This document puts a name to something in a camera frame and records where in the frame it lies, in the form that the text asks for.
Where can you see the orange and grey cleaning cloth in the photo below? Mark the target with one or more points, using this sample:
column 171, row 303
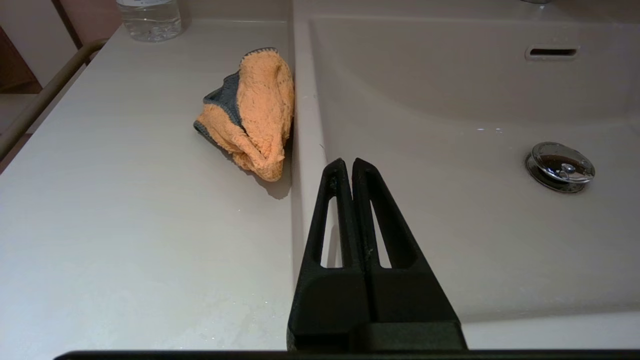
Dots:
column 260, row 110

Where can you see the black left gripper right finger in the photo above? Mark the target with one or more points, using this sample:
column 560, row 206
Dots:
column 410, row 295

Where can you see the white ceramic sink basin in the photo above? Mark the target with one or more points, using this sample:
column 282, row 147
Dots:
column 450, row 225

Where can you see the chrome sink drain stopper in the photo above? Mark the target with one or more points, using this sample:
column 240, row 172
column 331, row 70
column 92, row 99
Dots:
column 560, row 167

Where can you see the clear plastic water bottle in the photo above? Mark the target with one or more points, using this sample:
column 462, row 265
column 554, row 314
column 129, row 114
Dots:
column 150, row 20

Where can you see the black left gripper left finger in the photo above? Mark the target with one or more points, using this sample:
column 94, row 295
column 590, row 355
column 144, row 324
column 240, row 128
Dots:
column 327, row 300

